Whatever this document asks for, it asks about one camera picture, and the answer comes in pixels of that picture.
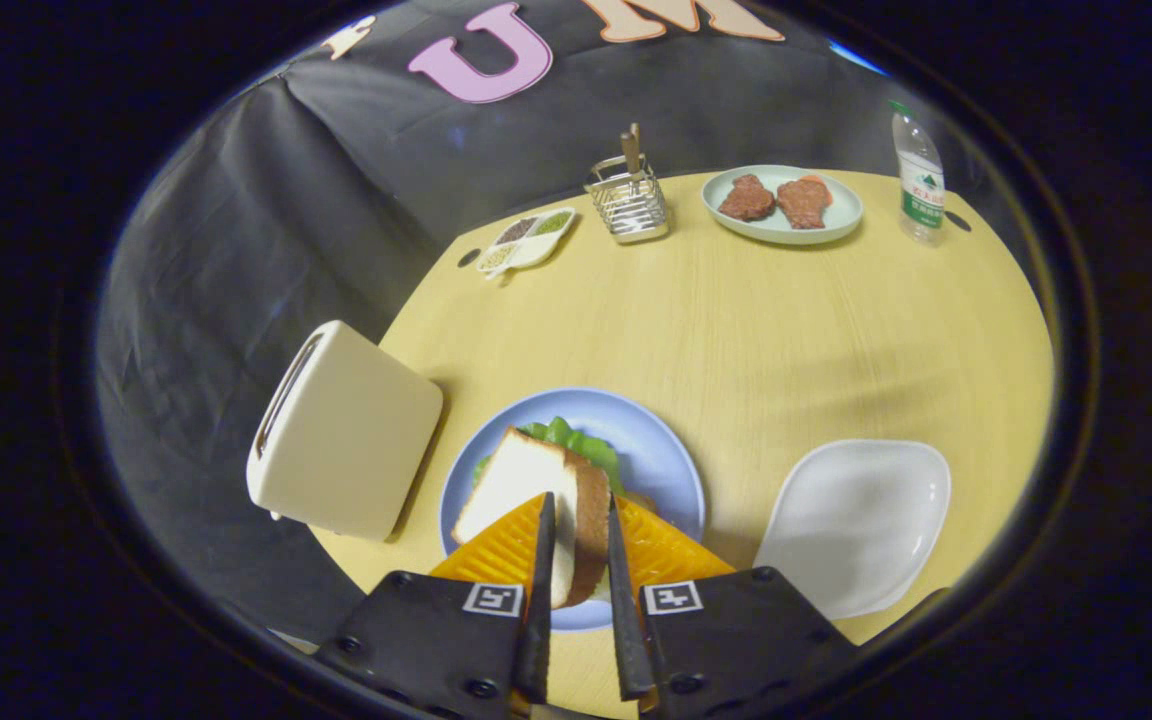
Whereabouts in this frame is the white plate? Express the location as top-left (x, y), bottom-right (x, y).
top-left (753, 438), bottom-right (953, 621)

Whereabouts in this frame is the metal wire utensil holder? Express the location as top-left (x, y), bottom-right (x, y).
top-left (584, 155), bottom-right (671, 245)

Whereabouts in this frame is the pale green plate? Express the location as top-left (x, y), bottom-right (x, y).
top-left (701, 164), bottom-right (865, 247)

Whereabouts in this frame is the toasted bread slice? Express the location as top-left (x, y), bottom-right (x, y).
top-left (451, 427), bottom-right (613, 609)

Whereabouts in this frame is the brown meat patty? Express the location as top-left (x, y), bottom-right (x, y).
top-left (776, 176), bottom-right (834, 230)
top-left (717, 174), bottom-right (777, 222)

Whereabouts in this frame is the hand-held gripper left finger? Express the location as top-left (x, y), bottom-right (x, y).
top-left (314, 490), bottom-right (557, 720)

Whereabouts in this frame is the white toaster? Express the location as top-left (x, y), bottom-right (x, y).
top-left (246, 320), bottom-right (445, 543)

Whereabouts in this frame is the blue plate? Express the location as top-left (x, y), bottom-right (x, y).
top-left (438, 387), bottom-right (707, 633)

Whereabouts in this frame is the green lettuce leaf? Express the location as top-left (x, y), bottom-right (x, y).
top-left (471, 416), bottom-right (627, 498)

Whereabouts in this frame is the clear plastic water bottle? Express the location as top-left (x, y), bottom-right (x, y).
top-left (889, 100), bottom-right (947, 247)

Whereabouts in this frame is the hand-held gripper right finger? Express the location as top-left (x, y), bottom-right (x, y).
top-left (604, 492), bottom-right (859, 720)

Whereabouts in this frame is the white divided condiment dish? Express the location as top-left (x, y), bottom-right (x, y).
top-left (476, 207), bottom-right (577, 281)

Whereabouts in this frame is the black backdrop cloth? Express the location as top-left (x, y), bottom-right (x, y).
top-left (96, 0), bottom-right (1037, 621)

